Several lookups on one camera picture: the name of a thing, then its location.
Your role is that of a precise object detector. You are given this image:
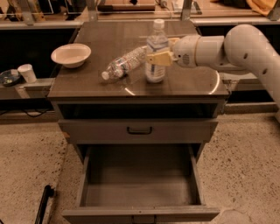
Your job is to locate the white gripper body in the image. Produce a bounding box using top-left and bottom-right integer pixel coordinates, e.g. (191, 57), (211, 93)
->
(172, 35), (200, 67)

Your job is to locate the blue label plastic bottle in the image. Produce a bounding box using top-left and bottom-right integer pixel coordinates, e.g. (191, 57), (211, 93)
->
(145, 19), (169, 83)

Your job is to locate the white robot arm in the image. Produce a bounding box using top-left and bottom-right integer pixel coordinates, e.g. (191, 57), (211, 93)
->
(145, 24), (280, 108)

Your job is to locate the clear crushed plastic bottle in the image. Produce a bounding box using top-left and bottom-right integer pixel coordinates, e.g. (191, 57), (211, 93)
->
(101, 46), (146, 81)

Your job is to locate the grey drawer cabinet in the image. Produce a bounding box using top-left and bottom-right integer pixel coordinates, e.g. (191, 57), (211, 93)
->
(46, 20), (231, 224)

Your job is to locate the top grey drawer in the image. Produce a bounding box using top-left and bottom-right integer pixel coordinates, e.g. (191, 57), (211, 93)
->
(59, 118), (218, 144)

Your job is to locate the open middle grey drawer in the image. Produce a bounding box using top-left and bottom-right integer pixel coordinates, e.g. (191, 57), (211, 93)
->
(62, 144), (220, 224)

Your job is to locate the orange cloth in background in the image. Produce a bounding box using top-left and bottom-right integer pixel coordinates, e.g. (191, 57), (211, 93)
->
(210, 0), (278, 18)

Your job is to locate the white paper bowl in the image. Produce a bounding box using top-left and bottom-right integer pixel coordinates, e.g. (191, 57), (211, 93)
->
(51, 44), (91, 68)

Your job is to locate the white paper cup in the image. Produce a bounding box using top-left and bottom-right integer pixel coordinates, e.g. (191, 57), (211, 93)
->
(17, 64), (37, 83)

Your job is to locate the dark small plate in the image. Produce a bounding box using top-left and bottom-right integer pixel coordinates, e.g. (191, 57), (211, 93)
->
(0, 69), (21, 87)

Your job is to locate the black bar on floor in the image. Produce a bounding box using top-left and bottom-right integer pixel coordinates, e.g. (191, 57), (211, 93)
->
(34, 185), (55, 224)

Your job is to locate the black cable on floor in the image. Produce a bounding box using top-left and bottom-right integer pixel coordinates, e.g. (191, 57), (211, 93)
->
(0, 108), (52, 118)

